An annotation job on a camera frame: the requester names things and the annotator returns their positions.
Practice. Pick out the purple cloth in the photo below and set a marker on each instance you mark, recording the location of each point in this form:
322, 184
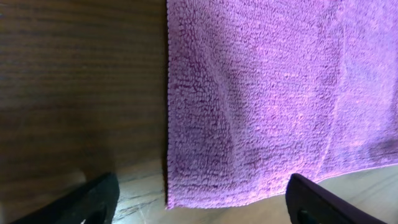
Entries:
260, 90

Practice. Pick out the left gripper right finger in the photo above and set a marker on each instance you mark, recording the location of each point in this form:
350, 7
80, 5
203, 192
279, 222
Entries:
309, 203

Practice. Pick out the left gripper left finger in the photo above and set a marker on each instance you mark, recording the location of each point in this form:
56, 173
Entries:
94, 202

